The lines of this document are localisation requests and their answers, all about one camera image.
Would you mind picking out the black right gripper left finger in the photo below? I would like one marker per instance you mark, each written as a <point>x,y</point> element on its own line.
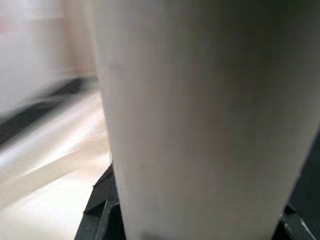
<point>102,212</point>

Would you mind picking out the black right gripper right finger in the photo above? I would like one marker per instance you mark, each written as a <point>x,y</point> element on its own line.
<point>292,227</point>

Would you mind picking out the white plastic table leg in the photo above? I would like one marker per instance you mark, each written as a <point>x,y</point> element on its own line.
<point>200,112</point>

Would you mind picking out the white plastic children table top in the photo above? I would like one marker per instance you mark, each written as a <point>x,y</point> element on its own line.
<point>50,175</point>

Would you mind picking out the black tablecloth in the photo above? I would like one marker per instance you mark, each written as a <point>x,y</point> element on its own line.
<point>37,110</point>

